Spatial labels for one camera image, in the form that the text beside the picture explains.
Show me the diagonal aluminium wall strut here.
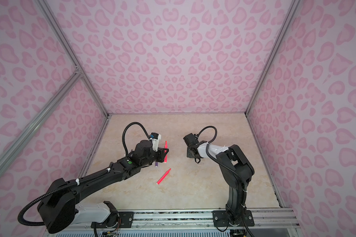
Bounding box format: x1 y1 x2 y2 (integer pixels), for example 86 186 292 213
0 69 82 178

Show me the pink highlighter pen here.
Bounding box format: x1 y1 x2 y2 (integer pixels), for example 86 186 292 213
164 141 168 163
156 169 171 185

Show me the aluminium front rail frame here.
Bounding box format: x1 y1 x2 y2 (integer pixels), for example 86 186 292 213
56 208 303 237

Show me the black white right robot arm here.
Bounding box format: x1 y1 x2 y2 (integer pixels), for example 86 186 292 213
184 133 255 227

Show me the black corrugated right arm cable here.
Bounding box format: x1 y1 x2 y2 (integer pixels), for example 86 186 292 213
195 125 256 237

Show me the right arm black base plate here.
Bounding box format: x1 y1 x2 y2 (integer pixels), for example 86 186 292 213
212 210 255 227

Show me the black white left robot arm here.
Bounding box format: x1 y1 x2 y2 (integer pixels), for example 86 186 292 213
37 140 169 234

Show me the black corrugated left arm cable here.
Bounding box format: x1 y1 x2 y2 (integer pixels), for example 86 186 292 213
17 121 150 227

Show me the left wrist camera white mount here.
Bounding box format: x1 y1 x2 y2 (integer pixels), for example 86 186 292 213
149 132 162 152

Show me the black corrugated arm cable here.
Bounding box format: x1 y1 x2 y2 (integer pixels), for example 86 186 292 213
195 125 256 237
17 121 150 227

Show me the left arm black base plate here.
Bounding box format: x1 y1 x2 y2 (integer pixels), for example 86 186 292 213
91 211 134 229

